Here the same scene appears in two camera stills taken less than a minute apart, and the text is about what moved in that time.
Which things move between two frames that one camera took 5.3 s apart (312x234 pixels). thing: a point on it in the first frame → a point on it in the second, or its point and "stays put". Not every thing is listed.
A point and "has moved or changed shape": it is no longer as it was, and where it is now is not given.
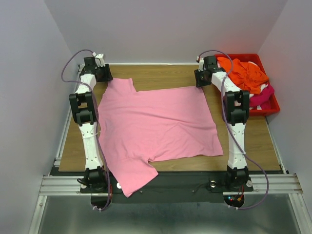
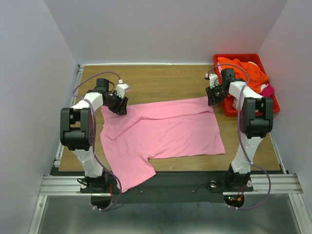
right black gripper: x=198 y=82 → x=211 y=99
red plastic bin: x=274 y=107 stays put
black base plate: x=177 y=187 stays put
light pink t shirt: x=138 y=127 has moved or changed shape
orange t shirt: x=248 y=76 stays put
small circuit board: x=234 y=200 stays put
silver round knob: x=213 y=184 stays put
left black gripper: x=107 y=76 → x=120 y=109
